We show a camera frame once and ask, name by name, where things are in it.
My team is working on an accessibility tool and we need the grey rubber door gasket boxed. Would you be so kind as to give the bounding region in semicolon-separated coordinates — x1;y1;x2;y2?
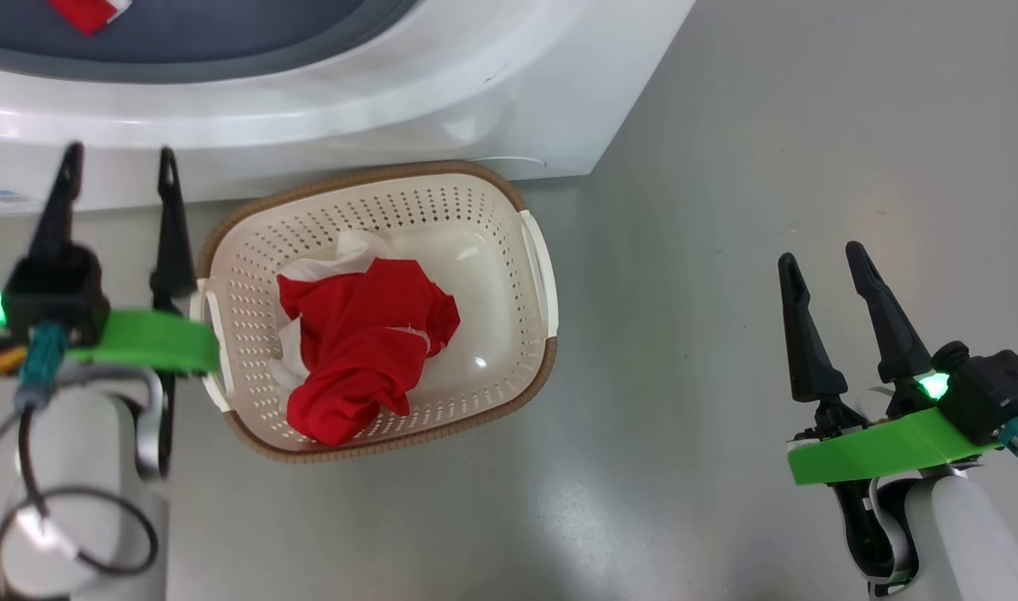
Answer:
0;0;418;84

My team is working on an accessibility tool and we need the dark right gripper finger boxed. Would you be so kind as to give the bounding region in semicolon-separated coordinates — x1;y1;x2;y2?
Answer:
778;253;848;403
845;241;934;386

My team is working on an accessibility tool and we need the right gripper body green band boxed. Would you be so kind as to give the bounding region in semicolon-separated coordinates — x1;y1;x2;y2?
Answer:
788;374;1004;487

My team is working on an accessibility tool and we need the white front-load washing machine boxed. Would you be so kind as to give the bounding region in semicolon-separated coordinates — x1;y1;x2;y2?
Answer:
0;0;695;215

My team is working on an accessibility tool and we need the cream laundry basket brown rim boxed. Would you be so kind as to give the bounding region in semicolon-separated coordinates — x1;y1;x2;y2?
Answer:
193;161;560;464

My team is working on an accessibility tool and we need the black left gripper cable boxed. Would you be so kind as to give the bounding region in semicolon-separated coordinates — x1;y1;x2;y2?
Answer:
0;401;161;601

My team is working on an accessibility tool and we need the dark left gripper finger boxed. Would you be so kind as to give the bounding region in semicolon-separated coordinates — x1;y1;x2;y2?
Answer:
28;142;86;261
149;148;199;315

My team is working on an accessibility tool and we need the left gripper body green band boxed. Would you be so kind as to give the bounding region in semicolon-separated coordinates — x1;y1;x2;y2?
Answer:
66;309;222;375

